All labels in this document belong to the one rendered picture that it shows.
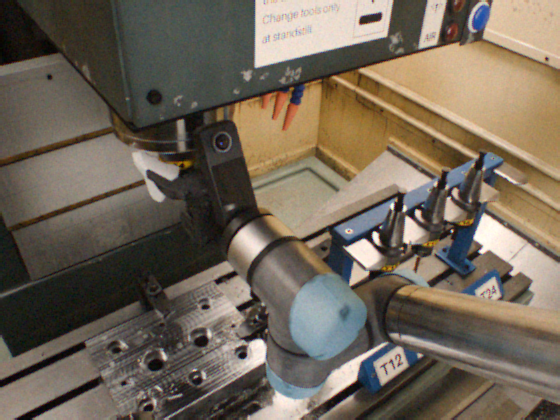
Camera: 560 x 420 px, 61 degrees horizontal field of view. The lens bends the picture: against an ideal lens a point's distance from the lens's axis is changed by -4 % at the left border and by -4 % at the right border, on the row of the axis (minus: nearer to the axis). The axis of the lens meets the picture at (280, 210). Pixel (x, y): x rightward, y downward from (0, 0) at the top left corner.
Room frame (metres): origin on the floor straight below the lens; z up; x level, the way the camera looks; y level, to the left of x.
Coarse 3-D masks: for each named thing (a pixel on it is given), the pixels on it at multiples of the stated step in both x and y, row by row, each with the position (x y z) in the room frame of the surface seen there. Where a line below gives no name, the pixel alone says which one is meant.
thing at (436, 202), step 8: (432, 192) 0.69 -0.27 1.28; (440, 192) 0.68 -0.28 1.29; (432, 200) 0.68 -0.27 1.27; (440, 200) 0.68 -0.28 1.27; (424, 208) 0.69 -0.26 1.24; (432, 208) 0.68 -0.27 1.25; (440, 208) 0.67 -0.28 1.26; (424, 216) 0.68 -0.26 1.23; (432, 216) 0.67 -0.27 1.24; (440, 216) 0.67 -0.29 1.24
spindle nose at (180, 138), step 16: (112, 112) 0.50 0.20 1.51; (208, 112) 0.49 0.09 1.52; (224, 112) 0.52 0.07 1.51; (112, 128) 0.51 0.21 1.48; (160, 128) 0.47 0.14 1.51; (176, 128) 0.48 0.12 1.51; (192, 128) 0.48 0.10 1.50; (128, 144) 0.49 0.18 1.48; (144, 144) 0.48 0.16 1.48; (160, 144) 0.47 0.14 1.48; (176, 144) 0.48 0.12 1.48; (192, 144) 0.48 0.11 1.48
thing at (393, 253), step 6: (378, 228) 0.65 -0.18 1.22; (372, 234) 0.63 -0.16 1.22; (372, 240) 0.62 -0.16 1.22; (378, 240) 0.62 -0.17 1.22; (408, 240) 0.62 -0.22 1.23; (378, 246) 0.60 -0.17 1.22; (384, 246) 0.60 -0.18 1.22; (402, 246) 0.61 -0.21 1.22; (384, 252) 0.60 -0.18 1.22; (390, 252) 0.59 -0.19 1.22; (396, 252) 0.59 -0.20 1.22; (402, 252) 0.61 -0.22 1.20; (390, 258) 0.59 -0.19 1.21; (396, 258) 0.59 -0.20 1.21
